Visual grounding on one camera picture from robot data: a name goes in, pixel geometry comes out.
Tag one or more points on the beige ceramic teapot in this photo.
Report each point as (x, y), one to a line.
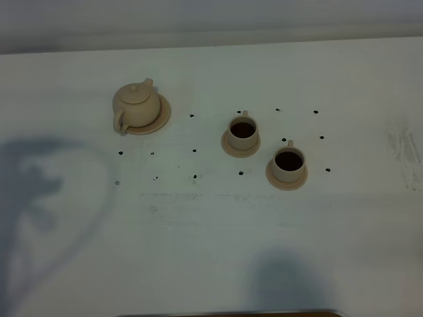
(134, 93)

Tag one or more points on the beige teacup near teapot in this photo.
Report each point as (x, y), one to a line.
(242, 132)

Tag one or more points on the beige teapot saucer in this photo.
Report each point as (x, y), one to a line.
(163, 115)

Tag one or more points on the beige saucer under near cup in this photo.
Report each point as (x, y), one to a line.
(235, 152)

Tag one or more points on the beige saucer under cup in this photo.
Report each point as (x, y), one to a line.
(235, 152)
(284, 185)

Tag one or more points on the beige saucer under right cup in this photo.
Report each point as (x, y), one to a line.
(284, 185)

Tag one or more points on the beige teacup far right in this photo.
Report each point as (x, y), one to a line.
(288, 163)

